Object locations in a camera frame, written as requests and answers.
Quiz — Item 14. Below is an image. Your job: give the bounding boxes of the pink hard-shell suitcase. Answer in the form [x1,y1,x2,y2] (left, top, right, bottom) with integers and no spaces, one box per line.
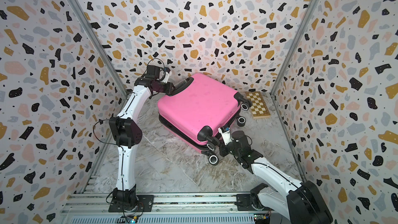
[158,73,252,166]

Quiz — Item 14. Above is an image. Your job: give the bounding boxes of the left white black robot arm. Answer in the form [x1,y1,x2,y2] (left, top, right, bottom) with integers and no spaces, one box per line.
[107,72,172,215]

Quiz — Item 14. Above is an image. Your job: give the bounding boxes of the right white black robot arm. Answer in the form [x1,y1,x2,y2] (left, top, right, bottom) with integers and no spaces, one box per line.
[209,131,333,224]

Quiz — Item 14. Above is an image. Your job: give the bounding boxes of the wooden chessboard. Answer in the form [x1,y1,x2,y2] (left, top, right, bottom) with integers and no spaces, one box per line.
[245,92,271,119]

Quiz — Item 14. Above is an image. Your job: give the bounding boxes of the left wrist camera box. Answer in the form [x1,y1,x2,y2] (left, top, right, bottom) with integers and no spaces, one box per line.
[145,65,171,82]

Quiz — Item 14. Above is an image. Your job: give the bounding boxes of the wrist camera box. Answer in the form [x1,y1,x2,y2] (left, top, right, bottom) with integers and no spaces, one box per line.
[218,125,233,146]
[145,65,171,82]

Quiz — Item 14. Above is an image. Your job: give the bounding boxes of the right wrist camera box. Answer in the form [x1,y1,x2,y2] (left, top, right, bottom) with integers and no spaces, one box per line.
[218,125,233,146]

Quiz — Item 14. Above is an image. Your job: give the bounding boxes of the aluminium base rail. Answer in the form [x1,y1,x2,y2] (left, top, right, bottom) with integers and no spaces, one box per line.
[58,191,327,224]

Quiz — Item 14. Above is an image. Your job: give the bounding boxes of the left aluminium corner post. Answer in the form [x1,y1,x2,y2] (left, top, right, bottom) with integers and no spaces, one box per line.
[67,0,128,97]

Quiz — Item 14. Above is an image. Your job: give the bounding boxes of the aluminium corner post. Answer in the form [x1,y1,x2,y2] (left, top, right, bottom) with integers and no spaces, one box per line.
[270,0,319,96]
[67,0,128,97]

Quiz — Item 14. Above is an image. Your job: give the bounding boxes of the right aluminium corner post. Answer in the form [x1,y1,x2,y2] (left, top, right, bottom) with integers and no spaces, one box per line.
[270,0,319,96]

